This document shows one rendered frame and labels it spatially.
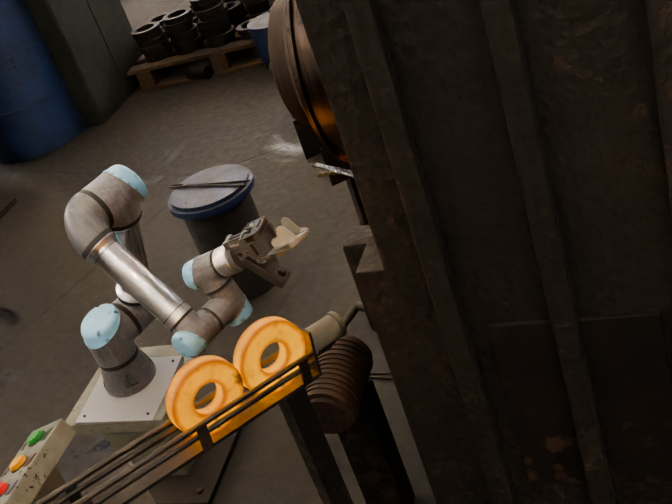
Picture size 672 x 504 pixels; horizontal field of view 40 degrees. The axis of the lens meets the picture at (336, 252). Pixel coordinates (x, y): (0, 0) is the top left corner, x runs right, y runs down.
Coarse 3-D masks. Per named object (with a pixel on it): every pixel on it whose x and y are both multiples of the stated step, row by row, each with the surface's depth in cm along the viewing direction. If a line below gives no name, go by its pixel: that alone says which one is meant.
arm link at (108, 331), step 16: (112, 304) 256; (96, 320) 251; (112, 320) 249; (128, 320) 253; (96, 336) 247; (112, 336) 249; (128, 336) 253; (96, 352) 251; (112, 352) 251; (128, 352) 254
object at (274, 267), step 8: (248, 256) 220; (248, 264) 220; (256, 264) 220; (264, 264) 221; (272, 264) 222; (256, 272) 221; (264, 272) 220; (272, 272) 220; (280, 272) 221; (288, 272) 223; (272, 280) 221; (280, 280) 220
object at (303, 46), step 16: (288, 0) 178; (288, 16) 178; (288, 32) 177; (304, 32) 177; (288, 48) 178; (304, 48) 178; (304, 64) 178; (304, 80) 180; (320, 80) 179; (304, 96) 180; (320, 96) 180; (320, 112) 183; (320, 128) 186; (336, 128) 185; (336, 144) 190
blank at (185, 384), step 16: (192, 368) 174; (208, 368) 175; (224, 368) 178; (176, 384) 173; (192, 384) 174; (224, 384) 179; (240, 384) 181; (176, 400) 173; (192, 400) 175; (224, 400) 180; (176, 416) 174; (192, 416) 176
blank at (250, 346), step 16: (272, 320) 183; (256, 336) 181; (272, 336) 183; (288, 336) 186; (240, 352) 180; (256, 352) 182; (288, 352) 187; (304, 352) 189; (240, 368) 181; (256, 368) 183; (272, 368) 188; (256, 384) 184; (272, 384) 186; (288, 384) 189
